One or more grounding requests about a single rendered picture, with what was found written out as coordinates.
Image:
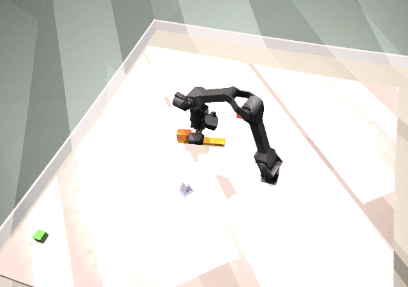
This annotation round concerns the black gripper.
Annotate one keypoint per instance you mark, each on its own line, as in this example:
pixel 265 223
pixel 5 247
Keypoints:
pixel 196 138

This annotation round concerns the small green cube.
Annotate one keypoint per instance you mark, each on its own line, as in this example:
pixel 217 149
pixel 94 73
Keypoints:
pixel 40 236

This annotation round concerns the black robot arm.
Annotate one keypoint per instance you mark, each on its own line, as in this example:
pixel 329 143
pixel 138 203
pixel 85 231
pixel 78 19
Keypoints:
pixel 266 158

